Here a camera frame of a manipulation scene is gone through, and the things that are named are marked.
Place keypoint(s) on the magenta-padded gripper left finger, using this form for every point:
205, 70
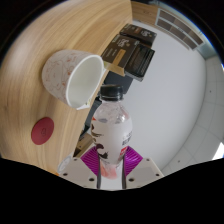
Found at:
88, 160

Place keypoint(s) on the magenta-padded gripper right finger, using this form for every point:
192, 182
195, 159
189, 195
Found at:
133, 160

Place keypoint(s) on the clear drink bottle black cap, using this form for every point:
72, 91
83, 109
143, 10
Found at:
111, 133

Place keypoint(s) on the flat round red coaster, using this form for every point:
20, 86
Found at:
42, 130

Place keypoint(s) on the white patterned paper cup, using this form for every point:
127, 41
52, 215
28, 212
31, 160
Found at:
60, 75

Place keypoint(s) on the brown box with tan stripe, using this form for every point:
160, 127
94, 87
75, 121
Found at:
117, 51

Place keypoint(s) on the dark brown flat box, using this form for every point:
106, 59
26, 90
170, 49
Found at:
139, 31

